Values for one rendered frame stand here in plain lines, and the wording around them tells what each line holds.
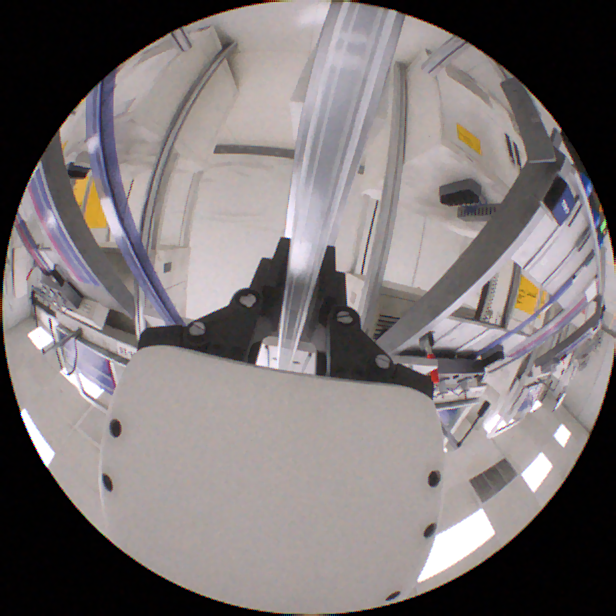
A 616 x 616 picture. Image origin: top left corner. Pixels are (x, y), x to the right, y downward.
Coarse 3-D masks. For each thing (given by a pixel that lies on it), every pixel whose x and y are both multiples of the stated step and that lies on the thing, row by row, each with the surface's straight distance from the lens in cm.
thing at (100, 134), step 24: (96, 96) 13; (96, 120) 12; (96, 144) 12; (96, 168) 13; (120, 192) 13; (120, 216) 13; (120, 240) 14; (144, 264) 15; (144, 288) 17; (168, 312) 19
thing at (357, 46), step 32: (352, 32) 7; (384, 32) 7; (352, 64) 6; (320, 96) 6; (352, 96) 6; (320, 128) 6; (352, 128) 6; (320, 160) 7; (320, 192) 7; (320, 224) 8; (288, 256) 9; (320, 256) 9; (288, 288) 10; (288, 320) 13; (288, 352) 18
